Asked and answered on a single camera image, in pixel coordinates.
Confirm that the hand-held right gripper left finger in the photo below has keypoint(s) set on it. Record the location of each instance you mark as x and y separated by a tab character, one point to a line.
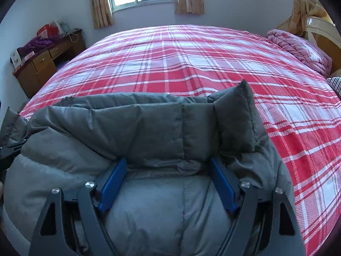
112	185

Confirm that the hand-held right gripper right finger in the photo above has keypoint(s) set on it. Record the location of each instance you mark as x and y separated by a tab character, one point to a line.
225	185

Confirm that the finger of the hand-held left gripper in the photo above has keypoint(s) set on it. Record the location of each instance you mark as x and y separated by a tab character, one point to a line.
10	152

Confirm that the grey puffer jacket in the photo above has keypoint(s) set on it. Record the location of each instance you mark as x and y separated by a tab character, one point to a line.
149	128

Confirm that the purple clothes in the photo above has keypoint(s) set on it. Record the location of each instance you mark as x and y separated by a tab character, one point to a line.
34	45

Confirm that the brown wooden desk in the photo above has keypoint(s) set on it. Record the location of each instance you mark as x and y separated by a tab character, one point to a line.
37	72

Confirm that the white box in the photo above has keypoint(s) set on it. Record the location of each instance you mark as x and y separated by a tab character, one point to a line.
16	58

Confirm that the pink flat box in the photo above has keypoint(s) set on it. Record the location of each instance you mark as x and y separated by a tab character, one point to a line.
28	55

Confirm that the red box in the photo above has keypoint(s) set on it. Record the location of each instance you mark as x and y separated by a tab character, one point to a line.
45	31

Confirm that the bed with red plaid sheet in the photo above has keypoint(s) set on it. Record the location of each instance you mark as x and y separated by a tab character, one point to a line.
186	58

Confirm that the pale green bag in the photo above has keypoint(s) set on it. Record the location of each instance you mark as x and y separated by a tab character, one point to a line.
64	28

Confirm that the striped pillow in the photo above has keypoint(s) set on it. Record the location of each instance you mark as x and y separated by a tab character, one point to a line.
335	85

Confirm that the pink folded quilt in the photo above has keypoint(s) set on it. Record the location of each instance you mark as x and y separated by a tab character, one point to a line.
301	50

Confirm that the cream wooden headboard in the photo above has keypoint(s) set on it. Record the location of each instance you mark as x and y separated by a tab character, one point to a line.
322	32

